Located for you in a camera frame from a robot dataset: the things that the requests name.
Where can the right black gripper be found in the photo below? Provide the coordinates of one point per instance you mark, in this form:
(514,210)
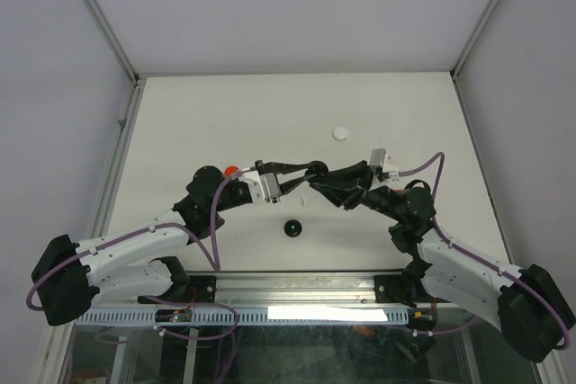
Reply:
(347,195)

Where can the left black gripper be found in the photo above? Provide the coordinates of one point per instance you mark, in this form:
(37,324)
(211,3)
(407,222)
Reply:
(277,168)

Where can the black earbud case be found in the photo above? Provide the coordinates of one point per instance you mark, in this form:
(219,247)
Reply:
(293,228)
(316,170)

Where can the white earbud case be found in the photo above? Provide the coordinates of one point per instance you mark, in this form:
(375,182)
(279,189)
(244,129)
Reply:
(340,134)

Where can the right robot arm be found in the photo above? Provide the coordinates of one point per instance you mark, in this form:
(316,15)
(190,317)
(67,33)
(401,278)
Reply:
(524,304)

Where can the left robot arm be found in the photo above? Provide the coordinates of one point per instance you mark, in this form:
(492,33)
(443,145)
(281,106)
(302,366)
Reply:
(73,276)

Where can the orange earbud case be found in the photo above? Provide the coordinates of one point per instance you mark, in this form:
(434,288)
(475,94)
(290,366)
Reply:
(231,170)

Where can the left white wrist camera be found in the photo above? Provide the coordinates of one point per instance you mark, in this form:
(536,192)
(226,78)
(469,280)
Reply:
(263,188)

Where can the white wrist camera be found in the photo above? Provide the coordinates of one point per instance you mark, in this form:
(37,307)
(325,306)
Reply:
(381,166)
(263,188)

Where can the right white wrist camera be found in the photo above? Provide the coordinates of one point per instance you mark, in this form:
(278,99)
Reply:
(381,166)

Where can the aluminium mounting rail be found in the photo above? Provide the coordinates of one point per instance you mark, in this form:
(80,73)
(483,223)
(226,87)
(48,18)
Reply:
(259,289)

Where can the white slotted cable duct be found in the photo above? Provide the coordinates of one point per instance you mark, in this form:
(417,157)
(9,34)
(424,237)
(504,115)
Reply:
(269,316)

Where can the right aluminium frame post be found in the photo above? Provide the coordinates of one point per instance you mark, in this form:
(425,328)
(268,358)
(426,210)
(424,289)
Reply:
(487,14)

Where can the aluminium frame post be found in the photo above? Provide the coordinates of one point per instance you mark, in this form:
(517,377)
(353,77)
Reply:
(110,37)
(487,14)

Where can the left aluminium frame post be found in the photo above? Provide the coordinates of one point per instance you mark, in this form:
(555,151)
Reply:
(110,37)

